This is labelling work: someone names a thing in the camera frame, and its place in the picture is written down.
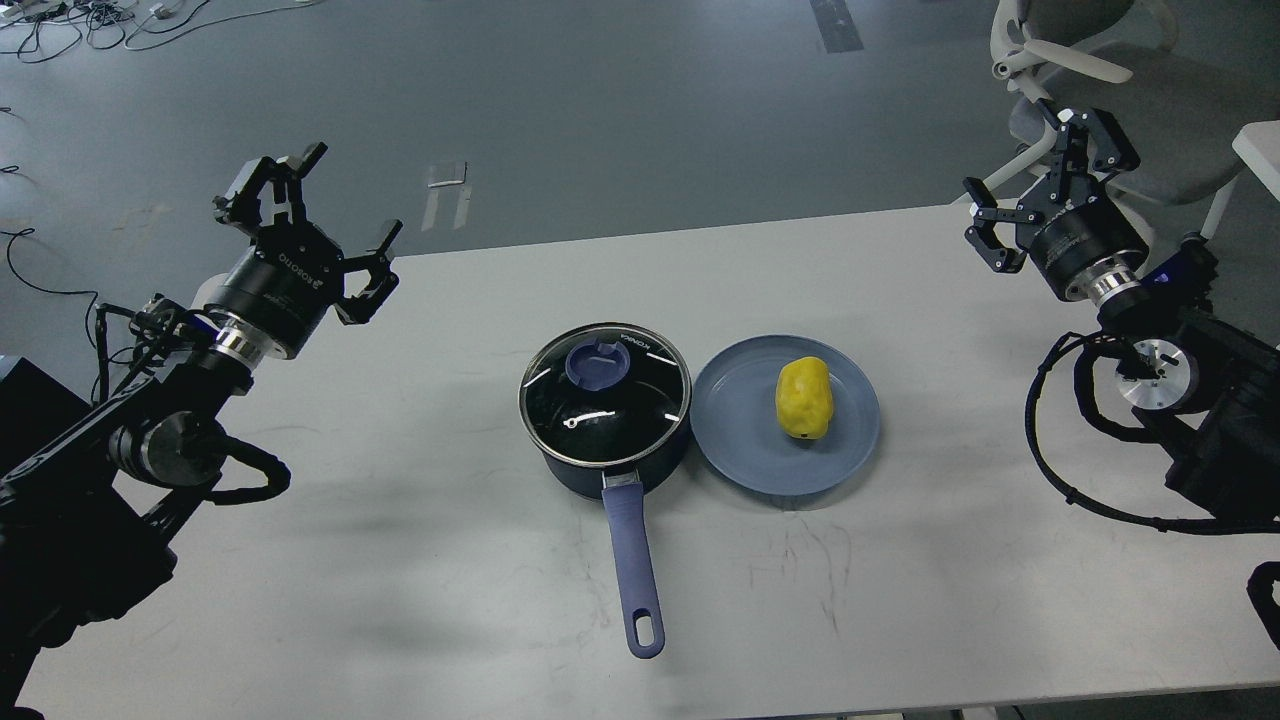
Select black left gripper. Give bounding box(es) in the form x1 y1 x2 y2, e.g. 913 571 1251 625
202 142 403 359

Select white floor tape marks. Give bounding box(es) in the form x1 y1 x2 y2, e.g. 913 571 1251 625
419 160 474 233

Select grey floor tape strip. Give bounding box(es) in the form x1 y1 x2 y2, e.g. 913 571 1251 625
809 0 865 54

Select black floor cables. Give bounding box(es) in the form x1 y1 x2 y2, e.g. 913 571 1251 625
0 0 332 65

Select black cable on floor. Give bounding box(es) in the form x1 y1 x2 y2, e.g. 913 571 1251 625
0 105 122 401

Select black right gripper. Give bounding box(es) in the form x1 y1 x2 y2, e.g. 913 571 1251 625
963 97 1149 302

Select white grey office chair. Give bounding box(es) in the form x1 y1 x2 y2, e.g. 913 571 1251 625
986 1 1277 241

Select glass pot lid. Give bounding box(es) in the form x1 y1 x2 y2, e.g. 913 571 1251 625
518 323 691 468

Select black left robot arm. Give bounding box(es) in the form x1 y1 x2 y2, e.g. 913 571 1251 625
3 142 402 719

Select blue plate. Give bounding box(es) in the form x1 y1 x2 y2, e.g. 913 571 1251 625
690 334 881 498

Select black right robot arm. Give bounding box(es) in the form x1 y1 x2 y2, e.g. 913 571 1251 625
964 99 1279 536

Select dark blue saucepan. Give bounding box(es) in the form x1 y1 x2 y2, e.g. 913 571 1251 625
520 370 692 659

